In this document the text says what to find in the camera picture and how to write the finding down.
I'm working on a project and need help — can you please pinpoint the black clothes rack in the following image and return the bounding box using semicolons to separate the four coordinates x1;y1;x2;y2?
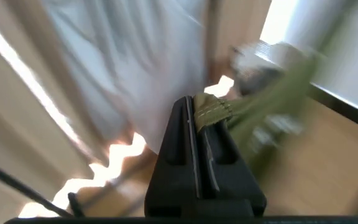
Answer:
0;155;155;218

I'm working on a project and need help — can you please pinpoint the green shirt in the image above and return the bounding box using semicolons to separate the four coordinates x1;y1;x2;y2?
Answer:
193;37;332;184

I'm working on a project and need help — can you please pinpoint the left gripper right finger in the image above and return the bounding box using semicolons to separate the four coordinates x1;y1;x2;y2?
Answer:
188;96;267;218

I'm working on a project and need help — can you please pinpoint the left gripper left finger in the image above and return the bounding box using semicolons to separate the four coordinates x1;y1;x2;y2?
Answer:
144;95;201;218

